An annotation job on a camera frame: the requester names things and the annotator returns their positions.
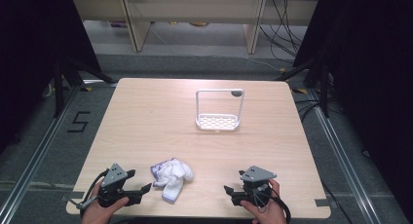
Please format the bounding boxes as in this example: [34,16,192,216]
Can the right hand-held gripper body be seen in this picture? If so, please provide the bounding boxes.
[230,166,278,208]

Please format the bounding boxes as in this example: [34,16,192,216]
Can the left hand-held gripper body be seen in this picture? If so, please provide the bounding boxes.
[96,163,143,208]

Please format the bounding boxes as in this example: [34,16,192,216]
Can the white cloth with purple edge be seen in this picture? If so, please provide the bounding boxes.
[150,157,195,205]

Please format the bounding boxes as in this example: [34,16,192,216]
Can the person's right hand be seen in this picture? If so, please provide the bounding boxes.
[240,178,288,224]

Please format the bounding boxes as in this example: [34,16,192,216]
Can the person's left hand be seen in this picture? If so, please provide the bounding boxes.
[81,192,131,224]

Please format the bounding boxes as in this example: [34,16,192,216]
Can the black tape number mark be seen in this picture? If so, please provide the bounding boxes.
[66,110,92,133]

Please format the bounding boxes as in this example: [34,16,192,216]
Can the black metal stand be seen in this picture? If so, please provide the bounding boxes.
[53,55,117,119]
[275,55,331,119]

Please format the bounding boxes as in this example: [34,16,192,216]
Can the black curtain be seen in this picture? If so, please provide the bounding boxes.
[292,0,413,215]
[0,0,102,154]

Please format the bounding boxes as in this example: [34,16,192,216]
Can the beige desk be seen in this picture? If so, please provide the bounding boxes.
[71,0,319,55]

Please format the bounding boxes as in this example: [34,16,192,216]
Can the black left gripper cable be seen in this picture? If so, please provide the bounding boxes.
[77,168,111,218]

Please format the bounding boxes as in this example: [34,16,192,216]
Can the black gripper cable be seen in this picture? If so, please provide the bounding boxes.
[271,187,292,224]
[77,168,111,218]

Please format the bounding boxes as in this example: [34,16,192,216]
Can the grey cable plug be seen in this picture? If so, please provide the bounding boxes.
[67,198,99,210]

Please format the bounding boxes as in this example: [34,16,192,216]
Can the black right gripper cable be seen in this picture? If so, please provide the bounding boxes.
[271,187,292,224]

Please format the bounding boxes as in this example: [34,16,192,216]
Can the aluminium floor rail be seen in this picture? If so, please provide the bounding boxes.
[0,86,81,220]
[307,87,382,224]

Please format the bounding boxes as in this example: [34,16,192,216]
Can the black floor cable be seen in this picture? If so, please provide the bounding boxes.
[320,180,355,224]

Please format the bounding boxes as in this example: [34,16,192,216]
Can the bundle of black cables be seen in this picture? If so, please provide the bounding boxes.
[258,0,309,65]

